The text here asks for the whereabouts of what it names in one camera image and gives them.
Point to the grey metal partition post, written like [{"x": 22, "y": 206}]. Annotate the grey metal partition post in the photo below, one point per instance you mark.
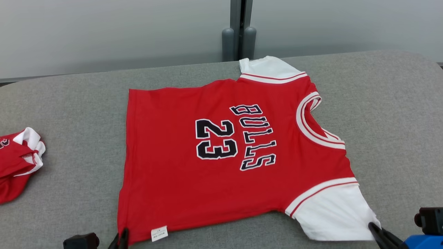
[{"x": 236, "y": 20}]

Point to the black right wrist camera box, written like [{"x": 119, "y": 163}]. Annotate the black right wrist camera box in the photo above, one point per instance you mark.
[{"x": 431, "y": 221}]

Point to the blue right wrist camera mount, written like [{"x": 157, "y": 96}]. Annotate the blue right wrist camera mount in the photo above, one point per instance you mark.
[{"x": 424, "y": 242}]

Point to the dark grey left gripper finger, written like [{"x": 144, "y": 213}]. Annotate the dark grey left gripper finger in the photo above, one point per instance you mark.
[
  {"x": 124, "y": 240},
  {"x": 115, "y": 243}
]

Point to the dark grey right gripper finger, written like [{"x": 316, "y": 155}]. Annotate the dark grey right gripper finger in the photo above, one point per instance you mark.
[
  {"x": 380, "y": 245},
  {"x": 389, "y": 240}
]

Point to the red Bulls basketball jersey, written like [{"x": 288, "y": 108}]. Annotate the red Bulls basketball jersey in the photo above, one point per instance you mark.
[
  {"x": 173, "y": 155},
  {"x": 14, "y": 159}
]

